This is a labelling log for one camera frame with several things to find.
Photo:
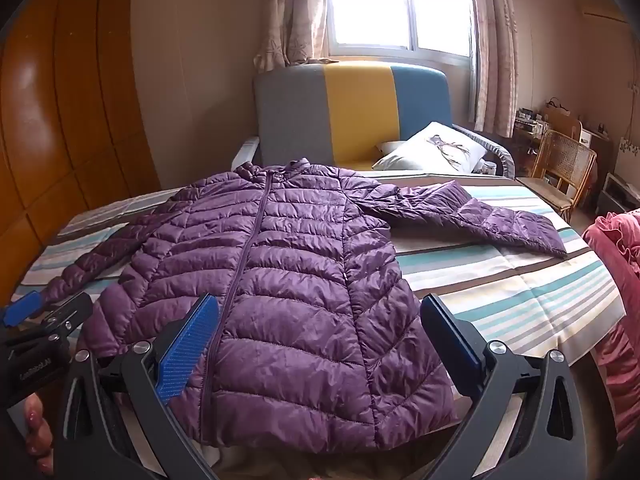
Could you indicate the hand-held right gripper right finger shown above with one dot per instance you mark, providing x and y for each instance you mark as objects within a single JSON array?
[{"x": 462, "y": 355}]

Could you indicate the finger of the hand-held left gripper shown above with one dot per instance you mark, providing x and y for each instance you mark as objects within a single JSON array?
[
  {"x": 22, "y": 306},
  {"x": 70, "y": 312}
]

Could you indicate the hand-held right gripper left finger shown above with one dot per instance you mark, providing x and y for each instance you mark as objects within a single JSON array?
[{"x": 187, "y": 350}]

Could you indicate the purple puffer jacket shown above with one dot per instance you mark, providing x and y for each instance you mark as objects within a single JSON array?
[{"x": 300, "y": 270}]

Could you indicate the person's left hand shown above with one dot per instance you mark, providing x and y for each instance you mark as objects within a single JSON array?
[{"x": 36, "y": 430}]

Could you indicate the striped bed sheet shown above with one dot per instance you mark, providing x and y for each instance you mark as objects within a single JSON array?
[{"x": 525, "y": 300}]

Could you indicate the pink ruffled blanket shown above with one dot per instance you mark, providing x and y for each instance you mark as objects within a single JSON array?
[{"x": 617, "y": 260}]

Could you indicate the metal cup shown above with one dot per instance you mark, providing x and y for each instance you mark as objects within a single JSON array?
[{"x": 489, "y": 166}]

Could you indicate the brown wooden wardrobe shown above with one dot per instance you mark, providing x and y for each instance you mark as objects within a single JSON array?
[{"x": 60, "y": 110}]

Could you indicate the white deer print pillow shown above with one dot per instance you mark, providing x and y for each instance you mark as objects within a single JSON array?
[{"x": 425, "y": 152}]

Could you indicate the plain white pillow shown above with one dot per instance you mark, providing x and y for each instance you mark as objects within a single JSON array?
[{"x": 390, "y": 147}]

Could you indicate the rattan chair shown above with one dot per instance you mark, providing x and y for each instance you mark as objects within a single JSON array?
[{"x": 565, "y": 160}]

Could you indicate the grey storage box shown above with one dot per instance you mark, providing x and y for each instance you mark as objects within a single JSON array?
[{"x": 620, "y": 195}]

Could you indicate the cluttered wooden desk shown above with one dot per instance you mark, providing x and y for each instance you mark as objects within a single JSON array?
[{"x": 597, "y": 145}]

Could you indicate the grey yellow blue sofa chair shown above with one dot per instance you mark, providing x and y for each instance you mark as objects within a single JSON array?
[{"x": 290, "y": 110}]

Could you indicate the beige patterned curtain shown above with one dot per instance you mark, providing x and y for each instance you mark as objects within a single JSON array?
[
  {"x": 290, "y": 10},
  {"x": 495, "y": 50}
]

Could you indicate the window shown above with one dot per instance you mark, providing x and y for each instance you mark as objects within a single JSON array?
[{"x": 390, "y": 5}]

